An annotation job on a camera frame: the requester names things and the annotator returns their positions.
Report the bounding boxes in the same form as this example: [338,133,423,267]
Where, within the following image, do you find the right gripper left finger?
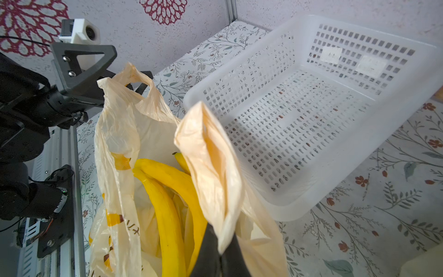
[190,224,221,277]

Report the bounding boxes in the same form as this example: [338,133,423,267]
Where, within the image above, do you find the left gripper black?
[20,42,153,126]

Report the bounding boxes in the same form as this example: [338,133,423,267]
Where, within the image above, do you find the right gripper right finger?
[220,235,251,277]

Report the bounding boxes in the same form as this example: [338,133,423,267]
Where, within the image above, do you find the single yellow banana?
[133,169,186,277]

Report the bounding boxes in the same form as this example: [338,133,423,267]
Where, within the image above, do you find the beige plastic bag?
[89,63,288,277]

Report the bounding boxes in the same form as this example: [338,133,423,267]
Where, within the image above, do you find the orange-yellow banana bunch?
[133,159,208,277]

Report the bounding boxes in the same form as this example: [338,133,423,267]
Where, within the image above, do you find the white plastic bag lemon print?
[399,244,443,277]

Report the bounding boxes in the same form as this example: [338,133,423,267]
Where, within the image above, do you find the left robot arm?
[1,42,117,220]

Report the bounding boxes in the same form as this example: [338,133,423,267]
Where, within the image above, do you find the white perforated plastic basket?
[183,15,443,221]

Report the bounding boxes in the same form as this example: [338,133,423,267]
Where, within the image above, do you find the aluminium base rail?
[17,126,86,277]

